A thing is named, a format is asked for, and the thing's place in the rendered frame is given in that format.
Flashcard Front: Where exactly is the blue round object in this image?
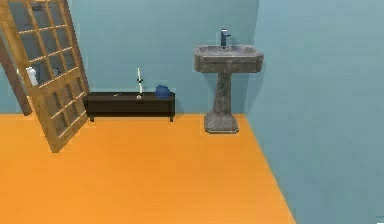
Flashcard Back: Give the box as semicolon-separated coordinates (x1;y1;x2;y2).
154;84;172;100

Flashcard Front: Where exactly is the white candle on holder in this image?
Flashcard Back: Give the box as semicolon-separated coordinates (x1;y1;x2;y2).
135;67;145;100

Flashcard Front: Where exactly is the dark low bench table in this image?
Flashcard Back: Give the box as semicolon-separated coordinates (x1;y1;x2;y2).
82;91;176;123

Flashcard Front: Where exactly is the blue sink faucet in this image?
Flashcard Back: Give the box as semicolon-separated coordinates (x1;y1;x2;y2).
220;28;232;48

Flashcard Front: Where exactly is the wooden glass-paned room door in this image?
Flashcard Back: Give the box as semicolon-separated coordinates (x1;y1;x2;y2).
0;0;91;154

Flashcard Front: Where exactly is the grey stone pedestal sink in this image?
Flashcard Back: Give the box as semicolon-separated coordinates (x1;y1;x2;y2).
193;44;265;135

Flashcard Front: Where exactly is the white door handle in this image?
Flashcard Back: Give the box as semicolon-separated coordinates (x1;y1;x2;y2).
25;66;40;87

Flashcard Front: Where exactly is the brown door frame post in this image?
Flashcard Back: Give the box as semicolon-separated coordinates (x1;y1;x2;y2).
0;34;34;117

